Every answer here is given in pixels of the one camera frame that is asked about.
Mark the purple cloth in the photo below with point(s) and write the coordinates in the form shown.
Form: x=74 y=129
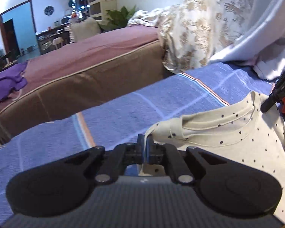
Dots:
x=7 y=80

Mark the dark dining table with chairs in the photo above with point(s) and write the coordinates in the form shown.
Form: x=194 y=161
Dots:
x=0 y=63

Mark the beige floral duvet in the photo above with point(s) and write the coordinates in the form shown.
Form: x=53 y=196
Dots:
x=192 y=28

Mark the cream polka dot shirt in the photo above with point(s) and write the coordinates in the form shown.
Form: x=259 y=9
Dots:
x=228 y=135

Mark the white pillow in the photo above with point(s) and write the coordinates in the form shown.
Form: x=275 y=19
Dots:
x=270 y=23

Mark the black octagonal wall sign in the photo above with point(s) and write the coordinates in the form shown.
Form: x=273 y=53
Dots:
x=48 y=10

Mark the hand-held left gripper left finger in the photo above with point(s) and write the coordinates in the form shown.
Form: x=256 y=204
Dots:
x=140 y=147

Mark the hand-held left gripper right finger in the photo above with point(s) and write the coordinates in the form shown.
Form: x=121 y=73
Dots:
x=148 y=152

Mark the white stool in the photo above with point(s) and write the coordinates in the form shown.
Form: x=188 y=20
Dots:
x=57 y=41

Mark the brown framed doorway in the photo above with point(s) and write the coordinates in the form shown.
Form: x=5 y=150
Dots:
x=19 y=28

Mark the cream cabinet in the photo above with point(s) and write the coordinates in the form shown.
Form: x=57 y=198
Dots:
x=104 y=0

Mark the dark cluttered desk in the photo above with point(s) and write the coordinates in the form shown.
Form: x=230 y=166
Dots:
x=49 y=34

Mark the brown bed with mauve sheet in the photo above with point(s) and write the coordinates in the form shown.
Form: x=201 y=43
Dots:
x=85 y=80

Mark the black lit display shelf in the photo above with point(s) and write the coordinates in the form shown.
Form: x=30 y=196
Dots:
x=82 y=0

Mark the green leafy plant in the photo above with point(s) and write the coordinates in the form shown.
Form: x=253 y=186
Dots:
x=118 y=17

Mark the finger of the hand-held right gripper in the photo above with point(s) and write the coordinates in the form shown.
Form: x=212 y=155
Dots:
x=270 y=101

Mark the blue plaid blanket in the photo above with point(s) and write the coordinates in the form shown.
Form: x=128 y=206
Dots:
x=156 y=99

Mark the beige cushioned armchair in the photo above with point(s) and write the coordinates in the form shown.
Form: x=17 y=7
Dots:
x=85 y=28

